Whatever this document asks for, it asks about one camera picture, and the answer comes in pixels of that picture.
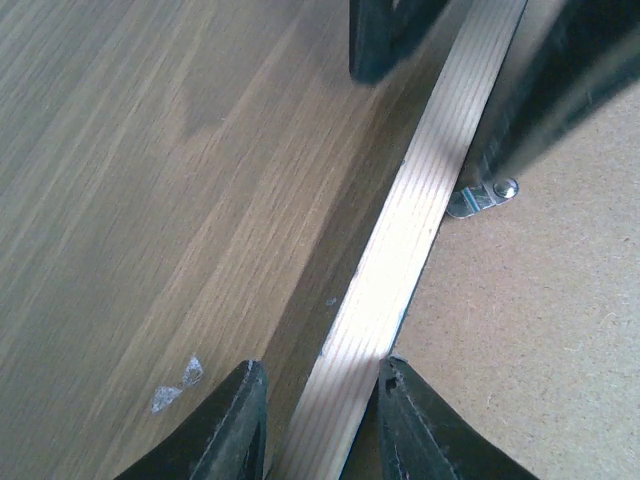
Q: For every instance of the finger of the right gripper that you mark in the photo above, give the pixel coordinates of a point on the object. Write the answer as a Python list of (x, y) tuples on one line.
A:
[(382, 33), (588, 55)]

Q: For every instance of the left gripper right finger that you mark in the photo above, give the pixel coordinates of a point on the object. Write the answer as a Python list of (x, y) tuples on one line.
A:
[(422, 437)]

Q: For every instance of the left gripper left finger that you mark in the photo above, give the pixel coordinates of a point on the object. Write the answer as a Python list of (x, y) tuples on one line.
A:
[(223, 438)]

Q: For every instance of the blue wooden picture frame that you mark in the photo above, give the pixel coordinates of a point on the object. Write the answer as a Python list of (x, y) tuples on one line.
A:
[(334, 400)]

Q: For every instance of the brown backing board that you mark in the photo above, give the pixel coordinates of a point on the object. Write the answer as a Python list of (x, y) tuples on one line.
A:
[(526, 317)]

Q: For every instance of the metal frame retaining clip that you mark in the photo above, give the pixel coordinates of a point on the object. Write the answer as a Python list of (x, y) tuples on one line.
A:
[(472, 200)]

